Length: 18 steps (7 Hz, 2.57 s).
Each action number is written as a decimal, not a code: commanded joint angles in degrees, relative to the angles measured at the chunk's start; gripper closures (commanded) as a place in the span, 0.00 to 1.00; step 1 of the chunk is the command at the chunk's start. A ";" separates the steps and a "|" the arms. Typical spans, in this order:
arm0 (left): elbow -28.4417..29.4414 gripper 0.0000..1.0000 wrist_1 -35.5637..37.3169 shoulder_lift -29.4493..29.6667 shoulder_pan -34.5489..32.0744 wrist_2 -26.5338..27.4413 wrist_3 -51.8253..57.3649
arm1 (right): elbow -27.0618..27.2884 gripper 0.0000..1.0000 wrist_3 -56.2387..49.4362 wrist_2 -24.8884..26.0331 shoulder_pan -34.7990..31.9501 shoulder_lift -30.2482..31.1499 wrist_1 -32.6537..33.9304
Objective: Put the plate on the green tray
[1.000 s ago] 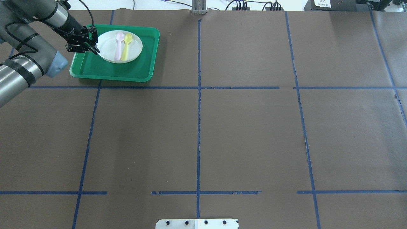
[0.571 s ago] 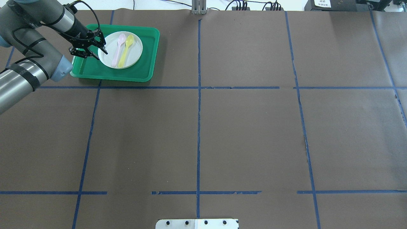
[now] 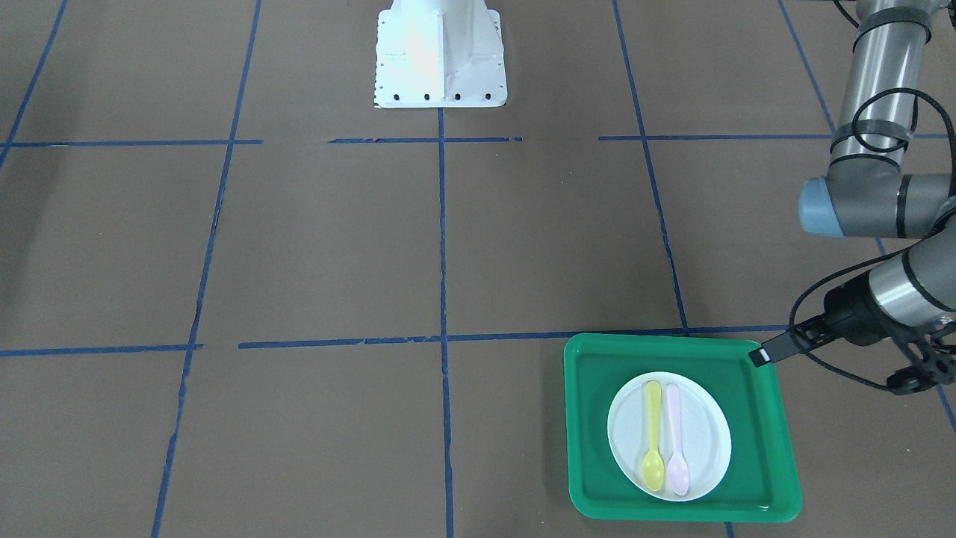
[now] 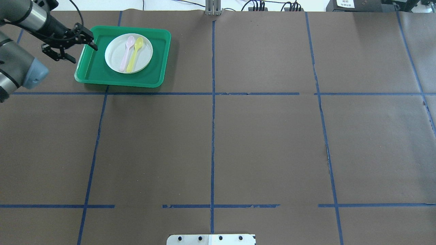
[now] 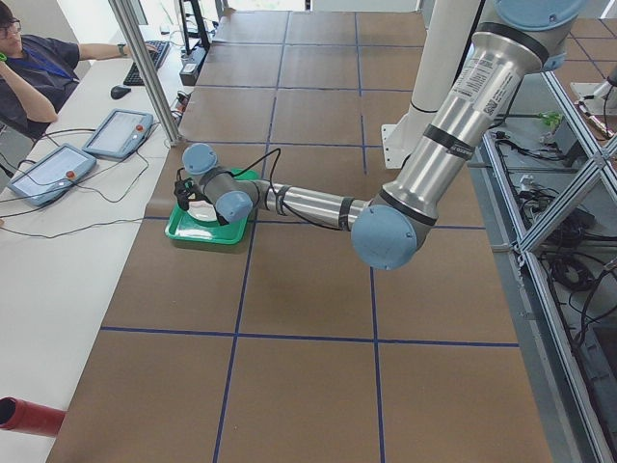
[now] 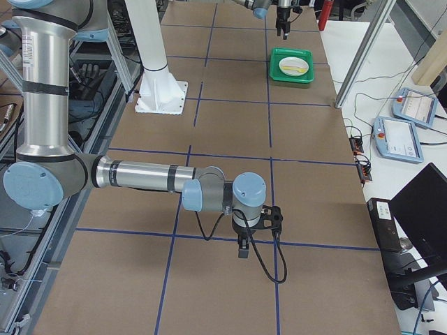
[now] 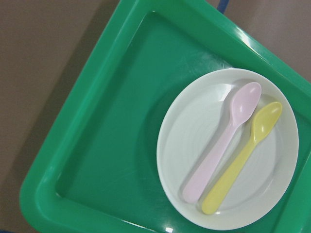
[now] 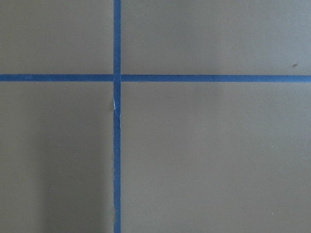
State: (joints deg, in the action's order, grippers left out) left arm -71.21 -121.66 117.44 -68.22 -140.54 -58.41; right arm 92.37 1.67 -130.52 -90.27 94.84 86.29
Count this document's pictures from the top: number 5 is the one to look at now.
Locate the white round plate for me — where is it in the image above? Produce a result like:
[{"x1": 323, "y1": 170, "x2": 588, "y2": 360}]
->
[{"x1": 187, "y1": 201, "x2": 220, "y2": 227}]

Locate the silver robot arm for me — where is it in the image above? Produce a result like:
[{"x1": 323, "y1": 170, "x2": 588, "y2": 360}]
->
[{"x1": 174, "y1": 1, "x2": 583, "y2": 270}]

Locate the green plastic tray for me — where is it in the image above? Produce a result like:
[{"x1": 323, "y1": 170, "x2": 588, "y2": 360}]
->
[{"x1": 165, "y1": 168, "x2": 257, "y2": 245}]

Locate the black computer box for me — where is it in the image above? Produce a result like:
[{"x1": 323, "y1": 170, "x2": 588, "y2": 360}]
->
[{"x1": 179, "y1": 46, "x2": 206, "y2": 87}]

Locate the far teach pendant tablet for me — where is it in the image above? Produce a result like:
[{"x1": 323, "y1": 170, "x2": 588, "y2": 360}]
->
[{"x1": 83, "y1": 108, "x2": 154, "y2": 160}]

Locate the teach pendant tablet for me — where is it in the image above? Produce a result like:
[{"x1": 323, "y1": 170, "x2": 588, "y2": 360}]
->
[
  {"x1": 8, "y1": 144, "x2": 96, "y2": 206},
  {"x1": 83, "y1": 108, "x2": 154, "y2": 160}
]

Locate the black monitor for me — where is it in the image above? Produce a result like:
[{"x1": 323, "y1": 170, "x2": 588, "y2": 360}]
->
[{"x1": 176, "y1": 0, "x2": 211, "y2": 56}]

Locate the black keyboard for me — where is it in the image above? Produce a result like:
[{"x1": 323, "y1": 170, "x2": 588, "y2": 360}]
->
[{"x1": 122, "y1": 40, "x2": 172, "y2": 87}]

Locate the black computer mouse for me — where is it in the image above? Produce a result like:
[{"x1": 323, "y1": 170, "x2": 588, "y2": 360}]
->
[{"x1": 110, "y1": 85, "x2": 132, "y2": 100}]

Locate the near teach pendant tablet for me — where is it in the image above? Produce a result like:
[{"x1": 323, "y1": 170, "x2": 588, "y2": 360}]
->
[{"x1": 8, "y1": 144, "x2": 96, "y2": 206}]

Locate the seated person in blue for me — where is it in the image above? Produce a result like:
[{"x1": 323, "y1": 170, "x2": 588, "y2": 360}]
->
[{"x1": 1, "y1": 3, "x2": 133, "y2": 140}]

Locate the red cylinder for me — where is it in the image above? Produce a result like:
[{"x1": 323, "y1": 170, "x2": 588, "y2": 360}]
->
[{"x1": 1, "y1": 396, "x2": 66, "y2": 437}]

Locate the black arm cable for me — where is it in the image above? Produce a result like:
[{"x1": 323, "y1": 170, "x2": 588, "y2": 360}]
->
[{"x1": 230, "y1": 148, "x2": 348, "y2": 232}]

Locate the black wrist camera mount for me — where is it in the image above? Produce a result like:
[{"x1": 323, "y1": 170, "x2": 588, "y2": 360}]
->
[{"x1": 174, "y1": 177, "x2": 199, "y2": 211}]

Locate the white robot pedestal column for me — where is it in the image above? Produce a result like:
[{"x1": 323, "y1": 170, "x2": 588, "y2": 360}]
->
[{"x1": 382, "y1": 0, "x2": 485, "y2": 169}]

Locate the aluminium frame post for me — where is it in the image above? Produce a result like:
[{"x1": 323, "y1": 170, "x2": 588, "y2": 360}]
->
[{"x1": 108, "y1": 0, "x2": 182, "y2": 147}]

